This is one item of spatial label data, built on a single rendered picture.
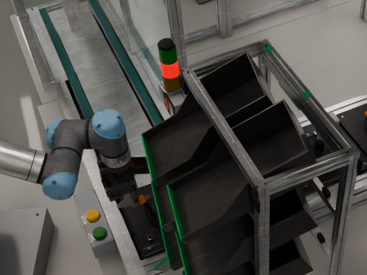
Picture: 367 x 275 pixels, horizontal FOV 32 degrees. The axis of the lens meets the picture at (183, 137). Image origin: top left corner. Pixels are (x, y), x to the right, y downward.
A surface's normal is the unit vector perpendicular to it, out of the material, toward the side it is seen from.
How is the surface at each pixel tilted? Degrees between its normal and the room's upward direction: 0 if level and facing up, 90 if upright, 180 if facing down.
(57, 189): 91
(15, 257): 1
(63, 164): 28
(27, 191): 0
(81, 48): 0
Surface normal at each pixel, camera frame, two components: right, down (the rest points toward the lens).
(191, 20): -0.09, -0.68
